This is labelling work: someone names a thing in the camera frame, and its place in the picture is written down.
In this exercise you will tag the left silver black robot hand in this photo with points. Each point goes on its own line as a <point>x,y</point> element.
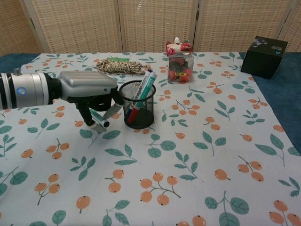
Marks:
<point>87,84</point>

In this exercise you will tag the black whiteboard marker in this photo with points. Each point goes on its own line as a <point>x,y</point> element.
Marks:
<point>100,118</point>

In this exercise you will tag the blue whiteboard marker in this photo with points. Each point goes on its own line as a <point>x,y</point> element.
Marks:
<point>146,77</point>

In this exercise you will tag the red whiteboard marker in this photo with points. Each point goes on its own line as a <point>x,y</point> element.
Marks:
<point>150,83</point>

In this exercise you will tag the black mesh pen holder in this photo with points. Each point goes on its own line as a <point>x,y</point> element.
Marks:
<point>145,117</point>

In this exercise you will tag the bamboo folding screen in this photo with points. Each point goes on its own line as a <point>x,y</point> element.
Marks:
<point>152,23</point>

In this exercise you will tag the clear box of red toys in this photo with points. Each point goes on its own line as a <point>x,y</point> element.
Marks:
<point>179,68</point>

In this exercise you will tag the floral leaf print tablecloth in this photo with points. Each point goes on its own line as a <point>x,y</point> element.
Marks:
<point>164,153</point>

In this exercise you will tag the black cardboard box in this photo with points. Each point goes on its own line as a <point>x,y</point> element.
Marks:
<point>261,61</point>

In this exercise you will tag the blue felt table cover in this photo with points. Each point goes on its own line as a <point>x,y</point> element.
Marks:
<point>289,106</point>

